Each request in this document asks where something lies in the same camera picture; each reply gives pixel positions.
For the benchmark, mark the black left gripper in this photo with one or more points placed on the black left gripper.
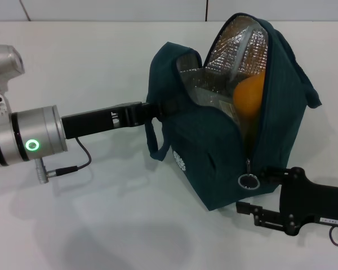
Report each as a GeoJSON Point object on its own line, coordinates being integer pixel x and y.
{"type": "Point", "coordinates": [95, 121]}

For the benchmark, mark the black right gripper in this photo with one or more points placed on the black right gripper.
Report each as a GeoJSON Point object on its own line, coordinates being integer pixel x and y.
{"type": "Point", "coordinates": [312, 202]}

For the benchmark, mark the dark teal lunch bag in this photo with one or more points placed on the dark teal lunch bag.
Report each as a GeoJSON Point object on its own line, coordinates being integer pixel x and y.
{"type": "Point", "coordinates": [214, 146]}

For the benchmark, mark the orange yellow pear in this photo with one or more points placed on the orange yellow pear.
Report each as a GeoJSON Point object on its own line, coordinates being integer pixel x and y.
{"type": "Point", "coordinates": [248, 98]}

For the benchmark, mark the silver vented wrist camera box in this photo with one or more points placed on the silver vented wrist camera box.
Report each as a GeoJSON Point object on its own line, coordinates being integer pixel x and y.
{"type": "Point", "coordinates": [2, 62]}

